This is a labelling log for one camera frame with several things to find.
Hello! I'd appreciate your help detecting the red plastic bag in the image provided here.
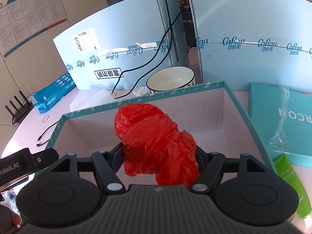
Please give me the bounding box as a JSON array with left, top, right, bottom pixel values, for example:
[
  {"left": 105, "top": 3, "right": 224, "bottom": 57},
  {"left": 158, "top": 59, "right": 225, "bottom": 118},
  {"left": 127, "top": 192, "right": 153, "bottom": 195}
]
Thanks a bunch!
[{"left": 114, "top": 104, "right": 199, "bottom": 189}]

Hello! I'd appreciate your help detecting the teal box lid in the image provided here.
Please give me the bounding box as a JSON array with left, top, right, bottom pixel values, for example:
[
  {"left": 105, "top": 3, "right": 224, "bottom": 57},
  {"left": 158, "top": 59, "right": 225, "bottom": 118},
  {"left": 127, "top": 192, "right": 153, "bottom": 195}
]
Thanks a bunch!
[{"left": 248, "top": 82, "right": 311, "bottom": 167}]

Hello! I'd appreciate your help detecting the operator hand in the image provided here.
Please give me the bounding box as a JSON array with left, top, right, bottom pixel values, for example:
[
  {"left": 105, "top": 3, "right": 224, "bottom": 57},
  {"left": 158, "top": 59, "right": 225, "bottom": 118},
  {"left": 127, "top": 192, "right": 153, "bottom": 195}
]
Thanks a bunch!
[{"left": 0, "top": 205, "right": 22, "bottom": 233}]

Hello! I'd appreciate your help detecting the green tube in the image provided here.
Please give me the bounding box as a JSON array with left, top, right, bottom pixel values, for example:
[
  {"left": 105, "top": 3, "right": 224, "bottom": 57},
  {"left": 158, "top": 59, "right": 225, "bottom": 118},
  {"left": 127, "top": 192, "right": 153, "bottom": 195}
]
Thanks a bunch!
[{"left": 274, "top": 153, "right": 311, "bottom": 219}]

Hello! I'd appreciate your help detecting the rubber band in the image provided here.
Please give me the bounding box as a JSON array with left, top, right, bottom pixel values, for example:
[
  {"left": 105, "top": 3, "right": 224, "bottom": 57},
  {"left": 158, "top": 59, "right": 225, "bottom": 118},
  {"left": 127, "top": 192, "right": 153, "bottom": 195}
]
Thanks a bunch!
[{"left": 42, "top": 115, "right": 50, "bottom": 123}]

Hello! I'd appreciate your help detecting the black router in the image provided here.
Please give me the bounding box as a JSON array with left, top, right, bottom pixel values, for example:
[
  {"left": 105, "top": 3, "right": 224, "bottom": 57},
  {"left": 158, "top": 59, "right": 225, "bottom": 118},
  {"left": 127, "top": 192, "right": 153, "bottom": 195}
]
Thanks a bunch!
[{"left": 5, "top": 90, "right": 34, "bottom": 126}]

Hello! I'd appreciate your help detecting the blue paper ream pack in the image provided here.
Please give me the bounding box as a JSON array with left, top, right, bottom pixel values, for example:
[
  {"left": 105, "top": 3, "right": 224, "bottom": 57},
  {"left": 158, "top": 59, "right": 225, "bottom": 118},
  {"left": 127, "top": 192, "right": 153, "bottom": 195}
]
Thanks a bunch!
[{"left": 33, "top": 72, "right": 76, "bottom": 114}]

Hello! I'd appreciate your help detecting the open teal box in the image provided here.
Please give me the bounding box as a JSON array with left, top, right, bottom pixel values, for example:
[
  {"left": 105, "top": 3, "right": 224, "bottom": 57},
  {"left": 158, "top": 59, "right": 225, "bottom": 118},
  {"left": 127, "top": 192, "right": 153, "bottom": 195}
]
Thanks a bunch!
[{"left": 47, "top": 81, "right": 274, "bottom": 168}]

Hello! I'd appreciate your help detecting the white ceramic bowl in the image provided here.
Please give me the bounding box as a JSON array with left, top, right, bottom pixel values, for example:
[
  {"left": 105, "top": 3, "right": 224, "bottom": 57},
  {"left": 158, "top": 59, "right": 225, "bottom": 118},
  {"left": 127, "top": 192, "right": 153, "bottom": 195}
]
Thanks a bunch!
[{"left": 146, "top": 66, "right": 195, "bottom": 93}]

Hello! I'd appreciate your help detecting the person in dark jacket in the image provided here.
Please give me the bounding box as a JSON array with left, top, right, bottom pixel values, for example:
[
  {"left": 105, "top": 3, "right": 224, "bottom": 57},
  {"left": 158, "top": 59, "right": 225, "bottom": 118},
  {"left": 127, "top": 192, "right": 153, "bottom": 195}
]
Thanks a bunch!
[{"left": 178, "top": 0, "right": 197, "bottom": 48}]

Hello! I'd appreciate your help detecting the large light-blue carton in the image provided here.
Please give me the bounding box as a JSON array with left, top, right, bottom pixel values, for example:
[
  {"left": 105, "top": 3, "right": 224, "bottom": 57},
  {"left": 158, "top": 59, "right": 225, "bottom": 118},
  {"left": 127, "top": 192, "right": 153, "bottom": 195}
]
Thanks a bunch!
[{"left": 189, "top": 0, "right": 311, "bottom": 93}]

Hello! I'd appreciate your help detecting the black usb cable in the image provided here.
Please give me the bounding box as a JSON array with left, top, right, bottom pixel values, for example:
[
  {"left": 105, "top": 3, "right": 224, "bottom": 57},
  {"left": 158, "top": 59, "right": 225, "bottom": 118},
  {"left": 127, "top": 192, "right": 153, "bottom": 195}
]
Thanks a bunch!
[{"left": 35, "top": 120, "right": 60, "bottom": 148}]

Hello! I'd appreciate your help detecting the wall notice board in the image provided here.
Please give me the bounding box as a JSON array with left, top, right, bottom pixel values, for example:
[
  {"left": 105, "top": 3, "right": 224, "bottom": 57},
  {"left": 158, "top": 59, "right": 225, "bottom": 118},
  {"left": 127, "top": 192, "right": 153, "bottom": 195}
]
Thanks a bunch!
[{"left": 1, "top": 0, "right": 67, "bottom": 57}]

